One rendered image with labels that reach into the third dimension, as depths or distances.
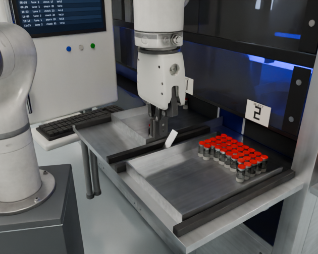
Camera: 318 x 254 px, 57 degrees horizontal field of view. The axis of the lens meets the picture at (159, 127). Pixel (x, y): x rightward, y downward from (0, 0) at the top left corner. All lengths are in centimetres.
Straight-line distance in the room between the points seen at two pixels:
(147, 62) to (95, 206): 169
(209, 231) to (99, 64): 104
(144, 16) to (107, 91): 108
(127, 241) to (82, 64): 105
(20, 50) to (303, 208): 82
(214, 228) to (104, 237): 129
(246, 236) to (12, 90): 88
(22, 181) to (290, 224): 75
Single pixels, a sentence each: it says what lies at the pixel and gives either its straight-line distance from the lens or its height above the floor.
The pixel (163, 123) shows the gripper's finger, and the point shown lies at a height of 112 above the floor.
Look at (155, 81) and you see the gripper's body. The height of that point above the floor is 121.
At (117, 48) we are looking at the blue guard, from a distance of 161.
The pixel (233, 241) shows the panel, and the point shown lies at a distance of 122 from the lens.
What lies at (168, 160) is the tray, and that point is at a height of 88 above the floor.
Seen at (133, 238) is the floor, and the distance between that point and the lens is 189.
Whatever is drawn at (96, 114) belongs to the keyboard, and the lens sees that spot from 138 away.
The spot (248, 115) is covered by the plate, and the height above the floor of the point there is 100.
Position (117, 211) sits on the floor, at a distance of 207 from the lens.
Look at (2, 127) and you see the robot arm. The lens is 74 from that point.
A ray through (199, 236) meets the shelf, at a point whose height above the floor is 88.
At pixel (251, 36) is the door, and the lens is 91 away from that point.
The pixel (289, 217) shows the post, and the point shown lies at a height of 75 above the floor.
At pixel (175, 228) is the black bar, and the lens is 65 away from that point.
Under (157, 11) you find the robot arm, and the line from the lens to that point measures 49.
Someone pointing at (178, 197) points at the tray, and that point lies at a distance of 76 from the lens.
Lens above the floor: 135
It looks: 25 degrees down
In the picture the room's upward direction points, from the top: straight up
